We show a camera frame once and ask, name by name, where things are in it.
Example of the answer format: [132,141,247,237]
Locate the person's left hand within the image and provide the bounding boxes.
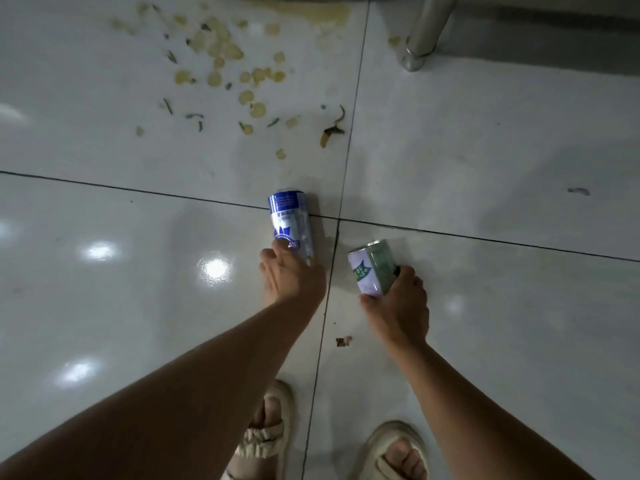
[259,239,327,308]

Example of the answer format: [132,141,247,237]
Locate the person's right hand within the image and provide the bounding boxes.
[359,265,431,351]

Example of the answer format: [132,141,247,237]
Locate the person's right sandal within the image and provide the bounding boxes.
[357,420,431,480]

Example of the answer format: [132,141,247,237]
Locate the stainless steel table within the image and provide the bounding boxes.
[402,0,459,73]

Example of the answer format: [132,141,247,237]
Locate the person's left forearm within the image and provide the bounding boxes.
[0,299,321,480]

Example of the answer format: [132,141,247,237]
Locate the person's right forearm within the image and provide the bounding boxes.
[395,342,596,480]

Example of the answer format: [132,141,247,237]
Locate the green white can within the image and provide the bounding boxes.
[347,238,401,298]

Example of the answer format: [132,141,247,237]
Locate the person's left sandal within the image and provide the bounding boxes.
[219,379,296,480]

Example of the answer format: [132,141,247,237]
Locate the scattered food scraps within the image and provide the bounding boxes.
[109,0,406,163]

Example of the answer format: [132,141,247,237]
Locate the blue white crushed can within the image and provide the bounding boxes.
[267,189,316,268]

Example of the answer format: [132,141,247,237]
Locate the person's sandal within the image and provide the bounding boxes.
[219,379,296,480]
[357,420,431,480]

